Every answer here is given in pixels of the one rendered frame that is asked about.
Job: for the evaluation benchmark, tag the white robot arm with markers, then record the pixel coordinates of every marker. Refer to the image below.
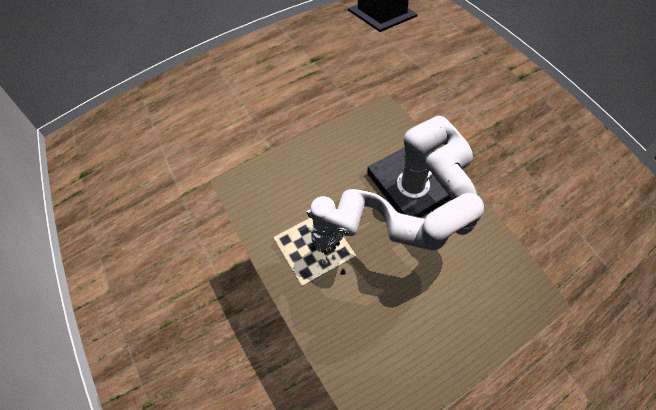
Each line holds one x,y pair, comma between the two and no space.
445,164

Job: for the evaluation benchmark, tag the chessboard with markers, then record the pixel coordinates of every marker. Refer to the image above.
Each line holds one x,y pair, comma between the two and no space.
307,265

